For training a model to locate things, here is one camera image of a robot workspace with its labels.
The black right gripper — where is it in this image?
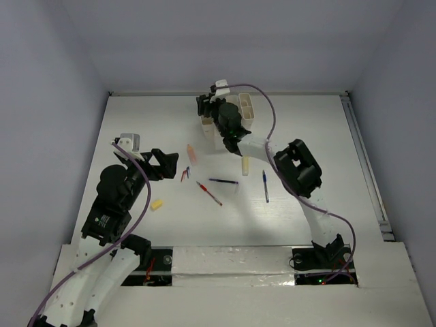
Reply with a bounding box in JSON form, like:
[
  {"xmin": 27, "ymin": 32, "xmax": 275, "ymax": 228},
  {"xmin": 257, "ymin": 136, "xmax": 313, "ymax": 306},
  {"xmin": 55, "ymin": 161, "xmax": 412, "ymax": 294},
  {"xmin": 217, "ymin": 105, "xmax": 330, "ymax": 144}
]
[{"xmin": 196, "ymin": 93, "xmax": 228, "ymax": 137}]

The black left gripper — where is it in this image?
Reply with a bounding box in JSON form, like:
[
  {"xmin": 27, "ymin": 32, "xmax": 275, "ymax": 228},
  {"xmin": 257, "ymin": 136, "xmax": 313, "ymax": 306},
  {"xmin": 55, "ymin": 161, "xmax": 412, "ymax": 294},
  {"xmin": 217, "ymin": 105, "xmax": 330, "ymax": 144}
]
[{"xmin": 122, "ymin": 147, "xmax": 178, "ymax": 208}]

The yellow eraser block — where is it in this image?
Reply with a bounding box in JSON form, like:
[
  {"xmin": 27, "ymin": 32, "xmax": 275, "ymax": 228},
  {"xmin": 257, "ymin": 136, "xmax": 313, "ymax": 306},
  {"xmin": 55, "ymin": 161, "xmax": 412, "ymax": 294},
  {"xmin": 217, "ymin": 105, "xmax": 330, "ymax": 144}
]
[{"xmin": 151, "ymin": 200, "xmax": 163, "ymax": 211}]

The yellow highlighter marker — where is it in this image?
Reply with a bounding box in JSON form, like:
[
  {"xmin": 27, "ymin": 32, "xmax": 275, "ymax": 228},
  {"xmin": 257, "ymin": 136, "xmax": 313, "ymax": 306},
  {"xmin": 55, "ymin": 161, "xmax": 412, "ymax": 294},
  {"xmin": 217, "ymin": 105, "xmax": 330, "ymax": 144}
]
[{"xmin": 241, "ymin": 156, "xmax": 249, "ymax": 176}]

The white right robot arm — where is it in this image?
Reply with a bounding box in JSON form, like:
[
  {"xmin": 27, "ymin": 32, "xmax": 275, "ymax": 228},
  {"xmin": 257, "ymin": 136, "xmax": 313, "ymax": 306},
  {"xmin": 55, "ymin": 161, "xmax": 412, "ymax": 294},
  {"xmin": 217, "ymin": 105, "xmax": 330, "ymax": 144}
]
[{"xmin": 196, "ymin": 90, "xmax": 355, "ymax": 274}]

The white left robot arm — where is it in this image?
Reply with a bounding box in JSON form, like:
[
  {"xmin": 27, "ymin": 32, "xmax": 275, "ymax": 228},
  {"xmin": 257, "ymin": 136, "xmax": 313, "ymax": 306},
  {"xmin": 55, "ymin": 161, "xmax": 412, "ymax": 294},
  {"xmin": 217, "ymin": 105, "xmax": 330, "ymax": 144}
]
[{"xmin": 28, "ymin": 146, "xmax": 179, "ymax": 326}]

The red pen cap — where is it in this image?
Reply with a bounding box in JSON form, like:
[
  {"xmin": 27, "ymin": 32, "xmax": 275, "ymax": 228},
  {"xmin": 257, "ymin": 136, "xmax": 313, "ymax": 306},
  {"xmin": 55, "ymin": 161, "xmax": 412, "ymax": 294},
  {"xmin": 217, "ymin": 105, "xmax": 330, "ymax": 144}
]
[{"xmin": 181, "ymin": 170, "xmax": 187, "ymax": 183}]

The pink highlighter marker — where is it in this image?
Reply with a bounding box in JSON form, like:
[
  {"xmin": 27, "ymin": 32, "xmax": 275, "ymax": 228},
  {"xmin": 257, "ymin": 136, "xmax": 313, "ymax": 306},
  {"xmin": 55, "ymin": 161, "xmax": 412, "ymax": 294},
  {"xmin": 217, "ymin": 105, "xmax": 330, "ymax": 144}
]
[{"xmin": 187, "ymin": 144, "xmax": 198, "ymax": 166}]

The white perforated organizer basket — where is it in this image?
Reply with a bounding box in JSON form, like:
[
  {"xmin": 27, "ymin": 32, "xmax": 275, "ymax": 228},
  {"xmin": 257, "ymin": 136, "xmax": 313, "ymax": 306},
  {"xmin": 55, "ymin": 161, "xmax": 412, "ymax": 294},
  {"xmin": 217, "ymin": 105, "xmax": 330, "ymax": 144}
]
[{"xmin": 196, "ymin": 93, "xmax": 251, "ymax": 156}]

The red gel pen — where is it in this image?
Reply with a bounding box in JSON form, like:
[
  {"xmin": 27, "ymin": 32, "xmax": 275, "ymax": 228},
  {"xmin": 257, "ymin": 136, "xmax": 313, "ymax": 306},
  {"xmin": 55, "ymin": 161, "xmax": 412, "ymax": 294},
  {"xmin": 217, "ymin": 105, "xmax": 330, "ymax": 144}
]
[{"xmin": 196, "ymin": 181, "xmax": 223, "ymax": 206}]

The purple gel pen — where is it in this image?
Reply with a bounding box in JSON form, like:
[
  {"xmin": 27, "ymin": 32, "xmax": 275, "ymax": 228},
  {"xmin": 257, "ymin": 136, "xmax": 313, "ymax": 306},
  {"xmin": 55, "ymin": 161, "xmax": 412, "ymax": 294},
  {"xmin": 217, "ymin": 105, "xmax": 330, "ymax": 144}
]
[{"xmin": 208, "ymin": 178, "xmax": 239, "ymax": 185}]

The clear pen cap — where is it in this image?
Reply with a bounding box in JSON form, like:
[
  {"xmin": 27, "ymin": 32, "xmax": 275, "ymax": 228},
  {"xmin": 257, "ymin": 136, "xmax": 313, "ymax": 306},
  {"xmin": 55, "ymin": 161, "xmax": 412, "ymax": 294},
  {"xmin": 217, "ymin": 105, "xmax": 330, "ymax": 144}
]
[{"xmin": 234, "ymin": 183, "xmax": 240, "ymax": 195}]

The blue ballpoint pen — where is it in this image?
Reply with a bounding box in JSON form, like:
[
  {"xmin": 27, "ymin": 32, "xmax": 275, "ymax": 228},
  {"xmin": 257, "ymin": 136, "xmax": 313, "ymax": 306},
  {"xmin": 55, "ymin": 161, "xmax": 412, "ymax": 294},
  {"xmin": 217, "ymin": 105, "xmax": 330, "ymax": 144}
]
[{"xmin": 262, "ymin": 170, "xmax": 270, "ymax": 203}]

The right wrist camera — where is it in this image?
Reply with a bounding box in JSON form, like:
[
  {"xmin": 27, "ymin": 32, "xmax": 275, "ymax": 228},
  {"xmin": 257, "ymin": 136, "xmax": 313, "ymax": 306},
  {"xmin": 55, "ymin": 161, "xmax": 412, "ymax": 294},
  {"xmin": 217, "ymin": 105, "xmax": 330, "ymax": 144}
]
[{"xmin": 210, "ymin": 79, "xmax": 230, "ymax": 102}]

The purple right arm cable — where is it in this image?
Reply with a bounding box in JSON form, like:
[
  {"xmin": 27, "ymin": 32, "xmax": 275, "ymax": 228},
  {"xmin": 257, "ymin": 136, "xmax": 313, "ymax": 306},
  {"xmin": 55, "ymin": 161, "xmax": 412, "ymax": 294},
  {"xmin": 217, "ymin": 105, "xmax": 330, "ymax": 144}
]
[{"xmin": 211, "ymin": 83, "xmax": 357, "ymax": 285}]

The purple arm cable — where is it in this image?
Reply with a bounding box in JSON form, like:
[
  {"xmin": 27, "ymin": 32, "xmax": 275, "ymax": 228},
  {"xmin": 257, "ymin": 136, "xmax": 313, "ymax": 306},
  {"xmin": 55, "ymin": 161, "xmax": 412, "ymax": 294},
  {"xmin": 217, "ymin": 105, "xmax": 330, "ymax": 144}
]
[
  {"xmin": 211, "ymin": 83, "xmax": 357, "ymax": 285},
  {"xmin": 29, "ymin": 142, "xmax": 153, "ymax": 326}
]

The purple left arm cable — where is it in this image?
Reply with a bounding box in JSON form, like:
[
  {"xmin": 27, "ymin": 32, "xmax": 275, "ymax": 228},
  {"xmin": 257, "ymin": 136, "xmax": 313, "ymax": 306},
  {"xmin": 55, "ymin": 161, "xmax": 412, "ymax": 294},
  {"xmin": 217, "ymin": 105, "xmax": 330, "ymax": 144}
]
[{"xmin": 29, "ymin": 142, "xmax": 153, "ymax": 326}]

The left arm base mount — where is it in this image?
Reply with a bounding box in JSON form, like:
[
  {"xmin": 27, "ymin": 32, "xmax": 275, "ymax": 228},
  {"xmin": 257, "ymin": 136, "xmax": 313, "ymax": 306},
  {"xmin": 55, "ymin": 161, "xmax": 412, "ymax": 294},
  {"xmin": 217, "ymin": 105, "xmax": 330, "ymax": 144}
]
[{"xmin": 121, "ymin": 247, "xmax": 173, "ymax": 287}]

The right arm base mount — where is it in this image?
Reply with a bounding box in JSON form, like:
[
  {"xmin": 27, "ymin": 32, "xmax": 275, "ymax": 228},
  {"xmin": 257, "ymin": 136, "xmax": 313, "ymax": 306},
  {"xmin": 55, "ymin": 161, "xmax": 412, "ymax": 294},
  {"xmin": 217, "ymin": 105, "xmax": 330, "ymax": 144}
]
[{"xmin": 288, "ymin": 234, "xmax": 358, "ymax": 285}]

